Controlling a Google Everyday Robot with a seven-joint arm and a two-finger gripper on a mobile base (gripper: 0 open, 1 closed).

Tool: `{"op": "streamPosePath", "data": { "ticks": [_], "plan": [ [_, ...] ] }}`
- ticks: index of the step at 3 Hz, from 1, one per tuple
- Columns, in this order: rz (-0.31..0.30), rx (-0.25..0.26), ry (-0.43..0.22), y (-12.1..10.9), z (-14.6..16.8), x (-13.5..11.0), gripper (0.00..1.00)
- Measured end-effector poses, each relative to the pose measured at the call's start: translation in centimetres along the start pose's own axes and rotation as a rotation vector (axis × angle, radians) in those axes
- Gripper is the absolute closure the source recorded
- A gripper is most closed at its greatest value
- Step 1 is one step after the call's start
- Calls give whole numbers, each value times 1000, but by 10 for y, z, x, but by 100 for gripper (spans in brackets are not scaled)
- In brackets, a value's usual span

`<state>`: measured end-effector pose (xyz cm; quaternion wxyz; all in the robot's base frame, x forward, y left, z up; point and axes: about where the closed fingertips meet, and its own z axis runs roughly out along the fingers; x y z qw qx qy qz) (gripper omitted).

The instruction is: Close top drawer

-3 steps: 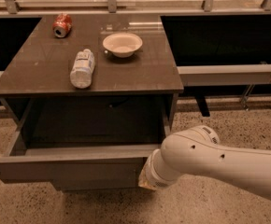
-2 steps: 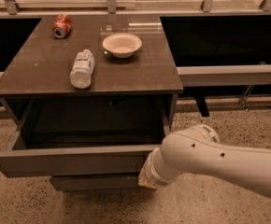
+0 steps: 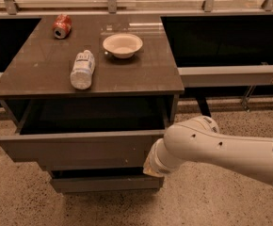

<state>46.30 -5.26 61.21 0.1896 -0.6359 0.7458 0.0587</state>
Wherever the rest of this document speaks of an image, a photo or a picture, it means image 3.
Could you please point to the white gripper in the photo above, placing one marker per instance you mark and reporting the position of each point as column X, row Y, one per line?
column 157, row 166

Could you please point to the grey top drawer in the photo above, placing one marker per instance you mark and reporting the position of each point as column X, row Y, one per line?
column 85, row 134

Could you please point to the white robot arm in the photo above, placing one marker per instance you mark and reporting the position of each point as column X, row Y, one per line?
column 199, row 140

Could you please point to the grey drawer cabinet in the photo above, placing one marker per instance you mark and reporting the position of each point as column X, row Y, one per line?
column 38, row 67

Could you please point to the low grey bench ledge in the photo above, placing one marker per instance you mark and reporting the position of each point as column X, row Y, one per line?
column 227, row 76

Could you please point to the white bowl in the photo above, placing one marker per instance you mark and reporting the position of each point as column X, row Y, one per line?
column 122, row 45

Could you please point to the clear plastic water bottle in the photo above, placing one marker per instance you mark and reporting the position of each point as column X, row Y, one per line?
column 82, row 71

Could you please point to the red soda can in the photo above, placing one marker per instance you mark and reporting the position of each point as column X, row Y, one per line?
column 62, row 26

